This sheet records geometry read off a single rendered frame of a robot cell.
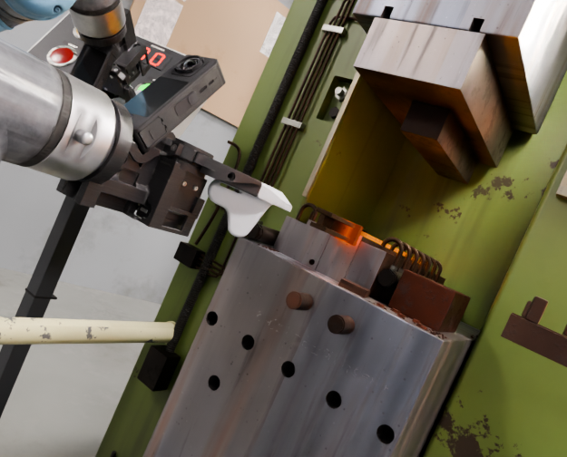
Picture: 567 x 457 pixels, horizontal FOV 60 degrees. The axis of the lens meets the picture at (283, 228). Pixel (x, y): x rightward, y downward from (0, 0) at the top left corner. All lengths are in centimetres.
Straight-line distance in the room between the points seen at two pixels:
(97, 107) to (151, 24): 290
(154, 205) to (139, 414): 89
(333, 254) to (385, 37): 39
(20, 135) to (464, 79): 66
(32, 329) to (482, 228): 97
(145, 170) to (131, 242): 300
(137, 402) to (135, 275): 231
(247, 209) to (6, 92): 24
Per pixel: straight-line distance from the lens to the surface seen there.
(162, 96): 45
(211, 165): 45
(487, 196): 128
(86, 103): 38
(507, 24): 88
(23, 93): 35
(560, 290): 89
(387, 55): 91
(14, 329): 93
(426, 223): 129
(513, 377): 89
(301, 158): 107
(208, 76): 47
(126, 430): 131
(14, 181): 320
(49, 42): 118
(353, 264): 81
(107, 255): 342
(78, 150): 38
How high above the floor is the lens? 99
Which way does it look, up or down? 2 degrees down
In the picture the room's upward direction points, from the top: 24 degrees clockwise
